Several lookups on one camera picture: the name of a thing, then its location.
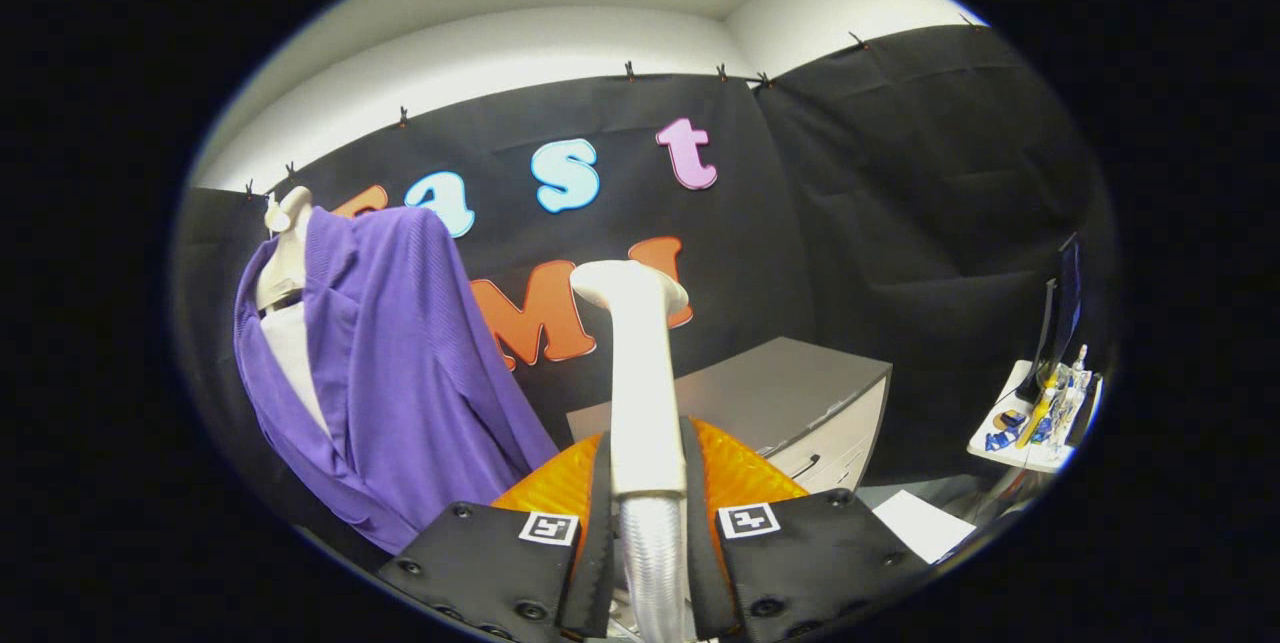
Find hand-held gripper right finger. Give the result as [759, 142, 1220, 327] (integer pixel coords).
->
[680, 416, 931, 643]

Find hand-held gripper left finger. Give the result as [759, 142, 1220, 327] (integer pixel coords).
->
[378, 418, 613, 643]

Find purple corduroy jacket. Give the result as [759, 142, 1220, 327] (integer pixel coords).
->
[233, 206, 561, 556]

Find grey cabinet with dark top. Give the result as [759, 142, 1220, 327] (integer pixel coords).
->
[567, 336, 894, 496]

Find white paper sheet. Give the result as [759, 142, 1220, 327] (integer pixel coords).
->
[872, 490, 976, 564]

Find blue small packet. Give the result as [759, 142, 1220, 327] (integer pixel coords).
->
[985, 411, 1031, 452]

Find white mannequin torso form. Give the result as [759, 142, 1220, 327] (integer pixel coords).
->
[258, 301, 336, 444]

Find small white side table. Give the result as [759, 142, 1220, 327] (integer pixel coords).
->
[967, 359, 1101, 474]

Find yellow bottle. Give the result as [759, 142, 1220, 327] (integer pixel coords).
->
[1015, 388, 1056, 449]

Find black backdrop cloth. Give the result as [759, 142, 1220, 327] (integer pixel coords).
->
[172, 18, 1116, 564]

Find cluster of clear bottles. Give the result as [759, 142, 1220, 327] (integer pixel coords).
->
[1045, 345, 1096, 444]

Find black computer monitor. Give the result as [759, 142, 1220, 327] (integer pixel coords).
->
[1015, 233, 1086, 404]

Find row of black cloth clips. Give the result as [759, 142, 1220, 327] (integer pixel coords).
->
[245, 15, 986, 199]

